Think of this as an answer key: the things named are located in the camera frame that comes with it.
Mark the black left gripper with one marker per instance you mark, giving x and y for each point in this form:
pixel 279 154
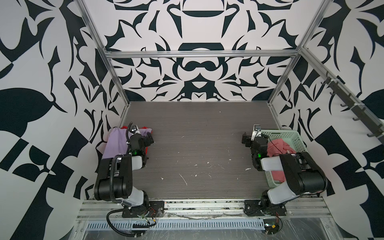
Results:
pixel 144 139

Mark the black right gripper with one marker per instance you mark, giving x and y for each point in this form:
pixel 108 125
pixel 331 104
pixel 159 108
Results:
pixel 248 138

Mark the purple t shirt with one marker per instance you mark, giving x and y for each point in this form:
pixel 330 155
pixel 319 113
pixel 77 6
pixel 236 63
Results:
pixel 114 149

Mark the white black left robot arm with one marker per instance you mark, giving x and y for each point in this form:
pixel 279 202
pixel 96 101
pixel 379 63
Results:
pixel 115 181

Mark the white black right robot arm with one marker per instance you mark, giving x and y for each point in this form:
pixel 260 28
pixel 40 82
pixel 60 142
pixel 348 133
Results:
pixel 261 165

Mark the red folded t shirt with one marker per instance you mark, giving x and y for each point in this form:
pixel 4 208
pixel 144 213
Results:
pixel 144 127

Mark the pink t shirt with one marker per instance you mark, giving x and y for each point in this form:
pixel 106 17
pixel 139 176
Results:
pixel 297 172

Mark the mint green plastic basket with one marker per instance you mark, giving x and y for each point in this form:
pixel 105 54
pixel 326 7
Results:
pixel 295 138

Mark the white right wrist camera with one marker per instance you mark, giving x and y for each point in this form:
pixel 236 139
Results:
pixel 257 132

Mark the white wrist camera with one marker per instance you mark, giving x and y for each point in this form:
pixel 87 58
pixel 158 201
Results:
pixel 257 132
pixel 134 130

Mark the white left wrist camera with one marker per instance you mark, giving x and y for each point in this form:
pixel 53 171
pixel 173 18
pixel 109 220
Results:
pixel 134 130

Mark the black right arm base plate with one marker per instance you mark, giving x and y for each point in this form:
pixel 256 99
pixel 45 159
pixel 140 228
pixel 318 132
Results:
pixel 263 207

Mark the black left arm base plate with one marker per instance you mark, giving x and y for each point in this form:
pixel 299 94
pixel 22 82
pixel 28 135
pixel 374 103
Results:
pixel 149 209

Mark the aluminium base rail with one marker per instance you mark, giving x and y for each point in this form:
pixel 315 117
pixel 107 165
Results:
pixel 206 209

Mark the white slotted cable duct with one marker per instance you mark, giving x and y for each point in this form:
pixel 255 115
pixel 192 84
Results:
pixel 186 224

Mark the aluminium frame back crossbar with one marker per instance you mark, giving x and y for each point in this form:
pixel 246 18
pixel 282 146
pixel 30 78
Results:
pixel 203 54

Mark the aluminium frame post left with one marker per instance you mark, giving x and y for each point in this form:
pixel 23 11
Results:
pixel 86 16

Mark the aluminium frame post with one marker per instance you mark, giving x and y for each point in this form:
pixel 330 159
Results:
pixel 314 24
pixel 86 16

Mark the black hook rail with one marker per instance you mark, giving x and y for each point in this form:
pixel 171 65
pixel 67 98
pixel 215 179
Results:
pixel 351 102

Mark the aluminium frame post right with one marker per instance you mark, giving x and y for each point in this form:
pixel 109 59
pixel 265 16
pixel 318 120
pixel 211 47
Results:
pixel 314 24

